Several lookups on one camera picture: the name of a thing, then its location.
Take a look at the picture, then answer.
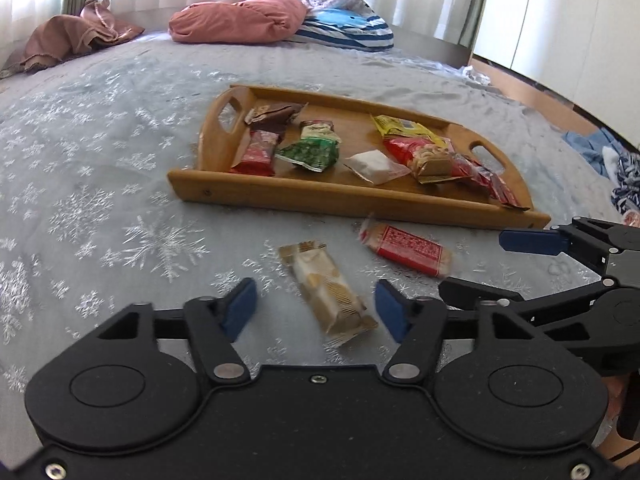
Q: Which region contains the snowflake bed cover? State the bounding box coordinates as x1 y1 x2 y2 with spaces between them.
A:
0 35 640 461

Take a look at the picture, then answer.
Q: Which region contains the crumpled white plastic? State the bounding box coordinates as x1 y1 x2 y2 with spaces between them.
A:
457 64 493 83

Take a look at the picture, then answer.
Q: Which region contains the gold snack packet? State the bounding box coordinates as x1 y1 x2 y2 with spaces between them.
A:
299 119 343 145

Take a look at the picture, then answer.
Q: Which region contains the red label cracker packet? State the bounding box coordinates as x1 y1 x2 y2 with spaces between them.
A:
357 215 455 278

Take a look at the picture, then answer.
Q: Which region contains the large red peanut packet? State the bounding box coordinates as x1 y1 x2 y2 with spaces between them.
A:
384 136 471 185

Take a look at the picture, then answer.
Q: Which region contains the long red stick sachet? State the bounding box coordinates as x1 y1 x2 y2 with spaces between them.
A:
450 154 532 212

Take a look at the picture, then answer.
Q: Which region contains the green pea snack packet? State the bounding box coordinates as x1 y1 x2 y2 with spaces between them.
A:
274 139 342 174

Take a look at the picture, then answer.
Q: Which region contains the navy patterned cloth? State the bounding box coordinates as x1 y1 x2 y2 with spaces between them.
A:
602 145 640 221

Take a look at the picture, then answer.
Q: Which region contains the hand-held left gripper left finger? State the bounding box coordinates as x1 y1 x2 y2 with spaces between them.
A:
95 277 258 386

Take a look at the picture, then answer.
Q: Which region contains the blue striped pillow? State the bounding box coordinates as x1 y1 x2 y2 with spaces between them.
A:
295 7 396 52

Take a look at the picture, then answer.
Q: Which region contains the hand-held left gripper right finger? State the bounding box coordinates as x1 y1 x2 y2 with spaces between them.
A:
375 280 551 386

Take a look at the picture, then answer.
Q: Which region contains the yellow snack packet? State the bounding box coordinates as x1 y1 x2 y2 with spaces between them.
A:
371 114 453 150

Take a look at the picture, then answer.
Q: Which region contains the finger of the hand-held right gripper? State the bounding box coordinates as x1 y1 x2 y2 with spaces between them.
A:
439 276 618 331
499 216 640 281

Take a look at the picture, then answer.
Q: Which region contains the white wardrobe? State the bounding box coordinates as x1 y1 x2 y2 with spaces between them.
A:
472 0 640 153

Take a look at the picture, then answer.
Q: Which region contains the cream wafer packet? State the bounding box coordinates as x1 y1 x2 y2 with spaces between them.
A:
277 241 380 348

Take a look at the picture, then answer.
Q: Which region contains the pink pillow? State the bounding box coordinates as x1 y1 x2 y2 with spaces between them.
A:
168 0 308 45

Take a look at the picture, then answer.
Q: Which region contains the brown snack packet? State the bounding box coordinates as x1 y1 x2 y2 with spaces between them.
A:
244 101 308 130

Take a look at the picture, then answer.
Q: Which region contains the dusty pink garment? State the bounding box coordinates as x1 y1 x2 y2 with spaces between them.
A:
0 0 146 78

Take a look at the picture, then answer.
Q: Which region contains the wooden tray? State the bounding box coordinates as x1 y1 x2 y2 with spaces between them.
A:
166 84 552 231

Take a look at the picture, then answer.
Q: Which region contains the light blue cloth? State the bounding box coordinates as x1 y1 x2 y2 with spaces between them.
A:
562 127 631 178

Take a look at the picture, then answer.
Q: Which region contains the dark red bar packet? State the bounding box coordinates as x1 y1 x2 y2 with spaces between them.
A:
229 129 280 177

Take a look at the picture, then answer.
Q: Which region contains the white snack packet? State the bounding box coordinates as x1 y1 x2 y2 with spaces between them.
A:
343 149 410 187

